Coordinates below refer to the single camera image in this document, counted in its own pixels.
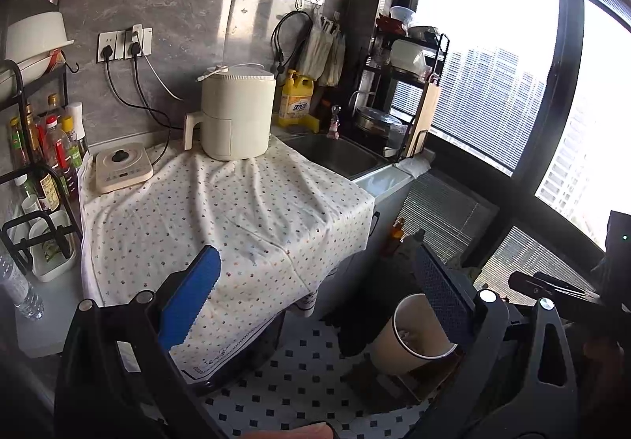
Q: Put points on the clear glass bowl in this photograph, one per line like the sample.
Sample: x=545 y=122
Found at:
x=403 y=15

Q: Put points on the hanging plastic bags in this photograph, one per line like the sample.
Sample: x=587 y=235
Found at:
x=323 y=52

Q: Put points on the white lidded container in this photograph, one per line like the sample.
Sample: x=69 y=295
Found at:
x=406 y=57

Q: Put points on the white floral tablecloth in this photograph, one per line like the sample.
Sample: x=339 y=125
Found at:
x=222 y=212

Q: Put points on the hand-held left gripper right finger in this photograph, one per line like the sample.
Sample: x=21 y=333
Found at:
x=443 y=296

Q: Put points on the wooden cutting board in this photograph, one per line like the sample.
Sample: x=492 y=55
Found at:
x=424 y=118

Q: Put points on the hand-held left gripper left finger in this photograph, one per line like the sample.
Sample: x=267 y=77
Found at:
x=194 y=293

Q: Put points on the white printed cup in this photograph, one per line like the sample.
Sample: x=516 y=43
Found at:
x=308 y=306

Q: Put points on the metal faucet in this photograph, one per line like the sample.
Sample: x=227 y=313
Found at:
x=357 y=96

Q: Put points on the white plastic bowl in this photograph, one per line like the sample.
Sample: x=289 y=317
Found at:
x=34 y=39

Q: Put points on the cream induction cooker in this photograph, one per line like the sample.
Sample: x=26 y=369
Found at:
x=123 y=168

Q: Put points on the white plastic tray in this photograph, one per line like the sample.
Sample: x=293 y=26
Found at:
x=49 y=266

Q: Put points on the yellow sponge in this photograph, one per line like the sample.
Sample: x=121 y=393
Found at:
x=310 y=124

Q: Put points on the white base cabinet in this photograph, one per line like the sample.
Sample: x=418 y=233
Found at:
x=379 y=202

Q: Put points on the cream air fryer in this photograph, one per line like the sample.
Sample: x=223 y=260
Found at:
x=236 y=113

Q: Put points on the black bag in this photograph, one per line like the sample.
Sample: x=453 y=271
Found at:
x=360 y=335

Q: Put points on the grey window blind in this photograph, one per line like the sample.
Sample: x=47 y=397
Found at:
x=532 y=251
x=443 y=217

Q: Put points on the small pink bottle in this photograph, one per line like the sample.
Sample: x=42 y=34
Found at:
x=336 y=123

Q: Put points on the yellow detergent bottle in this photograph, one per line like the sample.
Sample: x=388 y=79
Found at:
x=295 y=96

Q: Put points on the row of condiment bottles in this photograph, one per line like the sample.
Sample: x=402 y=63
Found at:
x=49 y=148

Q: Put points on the orange bottle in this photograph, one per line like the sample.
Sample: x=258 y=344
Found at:
x=397 y=234

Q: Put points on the clear water bottle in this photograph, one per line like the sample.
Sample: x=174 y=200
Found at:
x=19 y=286

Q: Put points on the stainless steel sink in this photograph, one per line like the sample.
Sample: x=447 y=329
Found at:
x=340 y=158

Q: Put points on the cream trash bin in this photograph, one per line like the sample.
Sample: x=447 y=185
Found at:
x=394 y=345

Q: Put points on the metal pot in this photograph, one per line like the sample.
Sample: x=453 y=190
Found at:
x=377 y=121

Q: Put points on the white folded cloth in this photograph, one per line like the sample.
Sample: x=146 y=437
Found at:
x=411 y=165

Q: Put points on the wall socket panel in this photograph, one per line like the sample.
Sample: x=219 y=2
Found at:
x=116 y=44

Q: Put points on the black condiment rack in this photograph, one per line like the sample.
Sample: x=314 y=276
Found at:
x=19 y=89

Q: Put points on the white bottle with green cap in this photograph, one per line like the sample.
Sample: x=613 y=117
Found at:
x=414 y=242

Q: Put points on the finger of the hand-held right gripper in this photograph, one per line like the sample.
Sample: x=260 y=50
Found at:
x=572 y=293

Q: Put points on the black dish rack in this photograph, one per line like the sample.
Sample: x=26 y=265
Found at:
x=379 y=89

